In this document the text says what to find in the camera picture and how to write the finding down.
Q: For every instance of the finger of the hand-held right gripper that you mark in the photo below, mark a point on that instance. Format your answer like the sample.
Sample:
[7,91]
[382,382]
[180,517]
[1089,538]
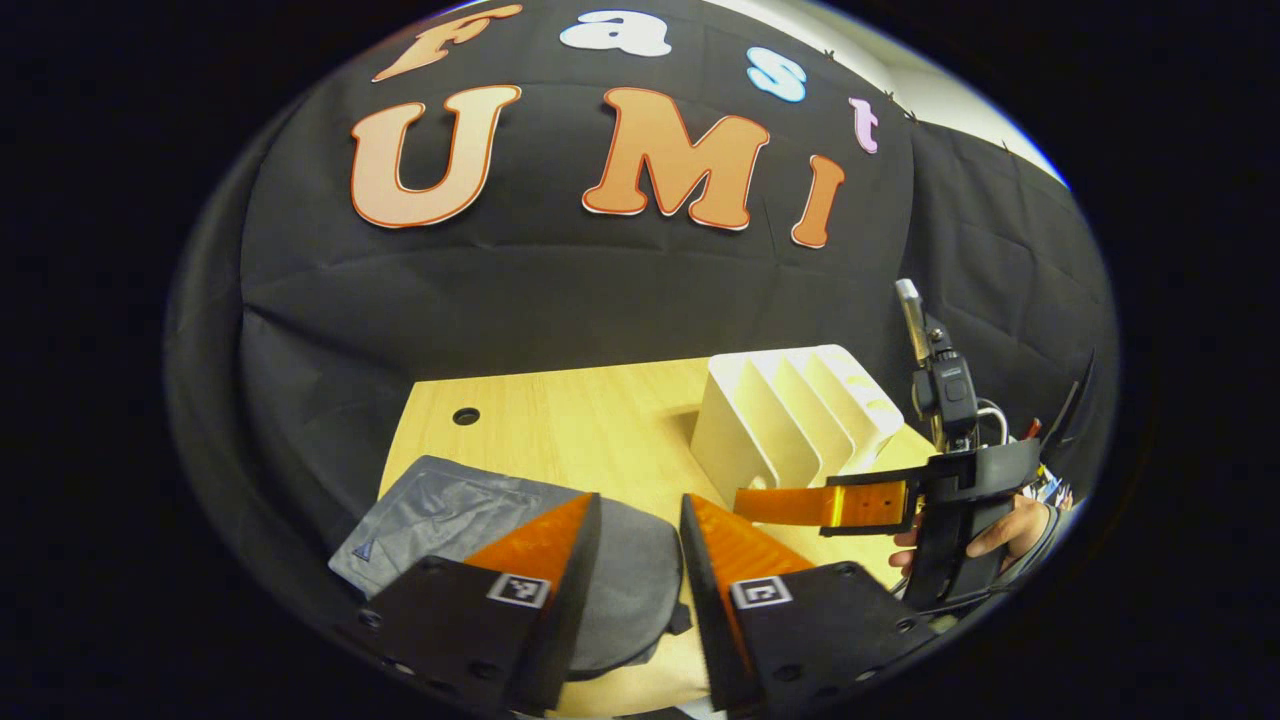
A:
[790,503]

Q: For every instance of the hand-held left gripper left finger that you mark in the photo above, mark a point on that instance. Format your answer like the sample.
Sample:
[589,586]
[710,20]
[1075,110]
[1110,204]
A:
[575,600]

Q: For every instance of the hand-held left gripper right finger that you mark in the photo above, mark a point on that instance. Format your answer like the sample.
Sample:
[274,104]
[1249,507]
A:
[705,610]

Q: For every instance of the white plastic bookshelf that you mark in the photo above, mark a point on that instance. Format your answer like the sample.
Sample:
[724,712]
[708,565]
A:
[740,420]

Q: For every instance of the grey schoolbag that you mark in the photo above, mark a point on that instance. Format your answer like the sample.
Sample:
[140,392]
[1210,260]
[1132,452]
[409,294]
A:
[450,510]

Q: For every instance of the black backdrop cloth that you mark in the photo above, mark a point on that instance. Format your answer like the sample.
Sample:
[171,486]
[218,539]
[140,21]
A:
[560,300]

